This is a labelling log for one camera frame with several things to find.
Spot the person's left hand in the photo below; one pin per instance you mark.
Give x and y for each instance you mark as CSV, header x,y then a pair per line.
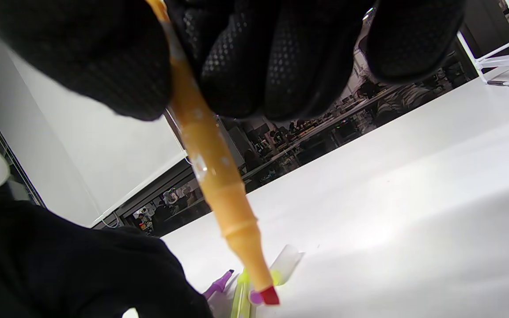
x,y
60,265

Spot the person's right hand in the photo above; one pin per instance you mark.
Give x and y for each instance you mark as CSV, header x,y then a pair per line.
x,y
272,57

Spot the orange double-ended highlighter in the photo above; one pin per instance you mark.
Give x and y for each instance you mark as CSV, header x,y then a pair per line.
x,y
210,159

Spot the purple double-ended highlighter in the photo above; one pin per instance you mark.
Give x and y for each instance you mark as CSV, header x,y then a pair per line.
x,y
219,285

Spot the yellow double-ended highlighter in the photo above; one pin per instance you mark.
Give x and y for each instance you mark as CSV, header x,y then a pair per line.
x,y
240,300

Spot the cluster of clear highlighter caps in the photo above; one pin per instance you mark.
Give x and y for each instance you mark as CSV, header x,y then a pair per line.
x,y
287,263

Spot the white roller blind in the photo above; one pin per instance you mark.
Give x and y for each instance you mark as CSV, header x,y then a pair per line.
x,y
95,145

